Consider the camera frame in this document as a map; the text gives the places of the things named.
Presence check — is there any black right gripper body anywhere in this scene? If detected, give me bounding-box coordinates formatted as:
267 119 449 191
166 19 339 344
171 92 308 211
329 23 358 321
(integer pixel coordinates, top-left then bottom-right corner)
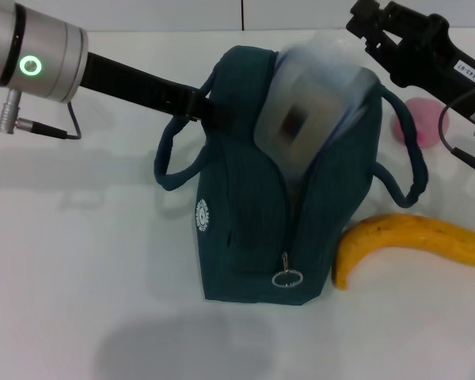
383 2 475 120

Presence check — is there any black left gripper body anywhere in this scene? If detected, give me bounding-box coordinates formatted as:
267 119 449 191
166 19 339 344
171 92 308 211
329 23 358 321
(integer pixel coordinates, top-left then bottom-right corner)
78 51 202 120

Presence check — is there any pink round peach toy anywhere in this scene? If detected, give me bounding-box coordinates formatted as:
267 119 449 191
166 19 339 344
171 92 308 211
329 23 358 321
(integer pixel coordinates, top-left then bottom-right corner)
393 97 451 150

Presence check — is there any clear plastic container blue seal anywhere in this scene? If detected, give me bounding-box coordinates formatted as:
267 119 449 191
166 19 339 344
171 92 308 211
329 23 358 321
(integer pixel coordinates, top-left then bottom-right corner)
253 33 381 183

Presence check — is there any dark teal insulated lunch bag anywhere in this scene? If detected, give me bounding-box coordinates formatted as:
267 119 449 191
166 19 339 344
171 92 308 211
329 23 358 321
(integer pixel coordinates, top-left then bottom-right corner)
154 44 428 306

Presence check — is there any yellow banana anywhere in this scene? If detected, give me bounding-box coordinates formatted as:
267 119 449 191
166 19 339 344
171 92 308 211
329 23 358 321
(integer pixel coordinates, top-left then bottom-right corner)
331 213 475 290

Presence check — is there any grey right arm cable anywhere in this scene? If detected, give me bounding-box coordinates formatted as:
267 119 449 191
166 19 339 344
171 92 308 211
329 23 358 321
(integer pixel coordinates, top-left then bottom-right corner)
438 85 475 175

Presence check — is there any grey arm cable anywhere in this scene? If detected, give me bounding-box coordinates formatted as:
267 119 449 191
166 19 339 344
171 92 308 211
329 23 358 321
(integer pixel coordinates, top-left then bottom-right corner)
438 85 475 175
0 89 83 140

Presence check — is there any grey left arm cable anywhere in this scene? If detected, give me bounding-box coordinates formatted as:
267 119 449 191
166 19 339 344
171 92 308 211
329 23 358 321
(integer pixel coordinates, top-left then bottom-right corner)
0 89 83 140

